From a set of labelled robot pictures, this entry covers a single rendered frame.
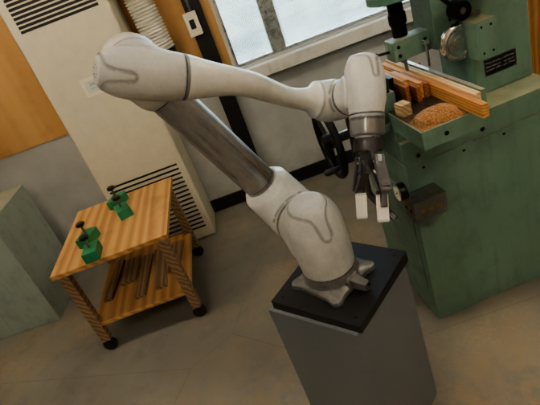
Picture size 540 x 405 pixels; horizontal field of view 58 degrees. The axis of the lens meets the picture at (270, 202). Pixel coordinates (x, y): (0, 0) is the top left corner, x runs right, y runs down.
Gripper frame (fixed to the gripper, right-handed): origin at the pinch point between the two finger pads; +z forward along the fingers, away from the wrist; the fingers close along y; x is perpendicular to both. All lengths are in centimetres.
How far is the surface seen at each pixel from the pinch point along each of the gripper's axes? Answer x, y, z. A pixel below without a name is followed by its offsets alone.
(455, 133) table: -31.5, 10.7, -21.2
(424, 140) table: -22.1, 11.2, -19.8
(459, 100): -34.1, 12.0, -31.1
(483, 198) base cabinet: -59, 39, 0
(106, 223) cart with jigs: 85, 144, 5
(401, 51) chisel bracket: -29, 36, -52
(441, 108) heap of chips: -27.7, 11.0, -28.8
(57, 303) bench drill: 122, 190, 53
